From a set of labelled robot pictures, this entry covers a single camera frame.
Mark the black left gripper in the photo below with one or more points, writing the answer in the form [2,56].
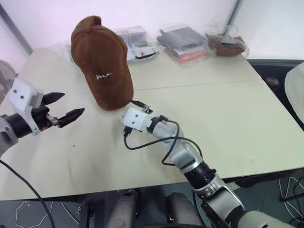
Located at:
[41,114]

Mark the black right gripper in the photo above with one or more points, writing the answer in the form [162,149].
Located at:
[147,109]

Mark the brown cap with white script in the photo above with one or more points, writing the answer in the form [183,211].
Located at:
[104,61]

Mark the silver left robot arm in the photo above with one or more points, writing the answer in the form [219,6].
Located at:
[9,133]

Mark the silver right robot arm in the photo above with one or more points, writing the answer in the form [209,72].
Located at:
[190,156]

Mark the clear bag with brown cap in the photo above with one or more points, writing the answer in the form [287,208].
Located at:
[225,44]

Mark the crumpled clear plastic bag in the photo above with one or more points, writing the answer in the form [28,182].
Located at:
[64,50]

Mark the clear bag of packaged goods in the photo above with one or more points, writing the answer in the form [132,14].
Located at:
[137,42]

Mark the clear bag of dark books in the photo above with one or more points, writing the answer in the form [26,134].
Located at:
[183,40]

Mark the dark grey rounded shape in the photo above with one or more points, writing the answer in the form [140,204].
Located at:
[127,209]
[184,209]

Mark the grey metal pole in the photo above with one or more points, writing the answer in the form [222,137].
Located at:
[234,14]

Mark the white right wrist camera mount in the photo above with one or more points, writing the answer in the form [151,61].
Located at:
[136,119]

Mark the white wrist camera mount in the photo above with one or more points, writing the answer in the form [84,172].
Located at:
[136,119]
[22,95]

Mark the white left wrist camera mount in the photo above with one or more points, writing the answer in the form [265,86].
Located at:
[22,95]

